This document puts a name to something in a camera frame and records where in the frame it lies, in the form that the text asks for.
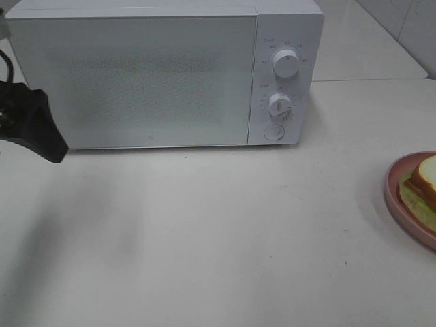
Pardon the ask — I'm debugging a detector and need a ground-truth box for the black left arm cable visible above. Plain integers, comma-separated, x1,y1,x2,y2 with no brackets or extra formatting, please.
0,49,15,86

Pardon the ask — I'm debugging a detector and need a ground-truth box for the white microwave oven body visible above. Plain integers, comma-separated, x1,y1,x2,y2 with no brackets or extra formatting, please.
6,1,324,146

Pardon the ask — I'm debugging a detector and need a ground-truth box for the pink round plate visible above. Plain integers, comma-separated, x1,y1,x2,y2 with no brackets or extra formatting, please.
384,151,435,252

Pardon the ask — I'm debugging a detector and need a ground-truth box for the white timer knob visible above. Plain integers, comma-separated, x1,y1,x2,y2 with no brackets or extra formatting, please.
268,93,292,119

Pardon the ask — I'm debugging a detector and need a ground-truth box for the toast sandwich with lettuce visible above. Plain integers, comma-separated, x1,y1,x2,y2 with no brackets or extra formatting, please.
399,156,435,232

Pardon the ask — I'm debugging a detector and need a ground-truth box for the round door release button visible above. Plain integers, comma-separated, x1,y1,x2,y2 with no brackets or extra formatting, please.
264,125,285,141

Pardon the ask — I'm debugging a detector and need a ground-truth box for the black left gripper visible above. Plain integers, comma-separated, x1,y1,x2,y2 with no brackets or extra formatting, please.
1,81,68,164

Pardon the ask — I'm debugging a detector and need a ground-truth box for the white microwave door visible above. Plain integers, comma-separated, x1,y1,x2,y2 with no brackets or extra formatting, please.
9,16,256,149

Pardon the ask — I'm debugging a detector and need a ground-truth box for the upper white power knob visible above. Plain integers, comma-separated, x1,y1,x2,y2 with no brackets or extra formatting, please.
272,48,300,78

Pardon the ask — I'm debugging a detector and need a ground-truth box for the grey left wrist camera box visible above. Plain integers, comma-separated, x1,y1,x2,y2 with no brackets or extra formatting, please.
0,7,11,40

